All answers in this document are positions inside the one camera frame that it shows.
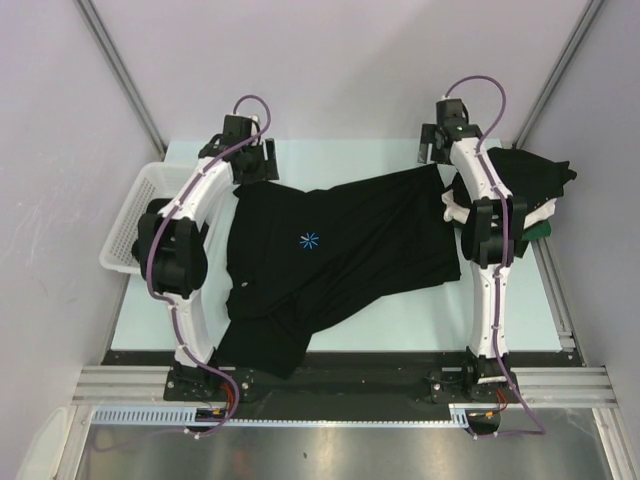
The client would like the white plastic laundry basket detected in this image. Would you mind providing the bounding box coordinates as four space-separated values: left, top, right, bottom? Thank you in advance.
98 161 221 279

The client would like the black t-shirt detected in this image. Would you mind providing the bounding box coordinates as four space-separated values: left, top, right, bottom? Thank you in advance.
216 165 461 379
488 147 577 212

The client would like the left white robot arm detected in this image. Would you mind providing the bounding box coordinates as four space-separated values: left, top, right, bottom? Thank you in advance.
137 113 278 400

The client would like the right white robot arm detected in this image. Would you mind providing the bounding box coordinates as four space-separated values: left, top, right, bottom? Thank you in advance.
419 98 527 402

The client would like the white folded t-shirt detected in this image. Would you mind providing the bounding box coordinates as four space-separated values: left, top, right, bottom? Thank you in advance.
441 190 556 230

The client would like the green folded t-shirt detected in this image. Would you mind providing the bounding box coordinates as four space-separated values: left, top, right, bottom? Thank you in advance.
521 220 552 242

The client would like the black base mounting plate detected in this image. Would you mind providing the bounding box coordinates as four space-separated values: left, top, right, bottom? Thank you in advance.
102 349 581 435

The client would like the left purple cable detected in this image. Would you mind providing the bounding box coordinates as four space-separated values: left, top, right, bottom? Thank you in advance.
94 94 274 454

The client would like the right aluminium frame post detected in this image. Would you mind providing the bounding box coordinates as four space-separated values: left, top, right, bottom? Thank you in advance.
512 0 607 148

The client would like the aluminium frame post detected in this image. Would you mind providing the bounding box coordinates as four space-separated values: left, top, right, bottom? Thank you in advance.
73 0 168 158
512 0 607 148

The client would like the left aluminium frame post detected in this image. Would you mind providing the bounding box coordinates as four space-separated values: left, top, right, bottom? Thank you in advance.
73 0 168 158

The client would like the white slotted cable duct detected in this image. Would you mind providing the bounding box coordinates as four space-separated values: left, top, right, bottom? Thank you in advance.
92 403 471 429

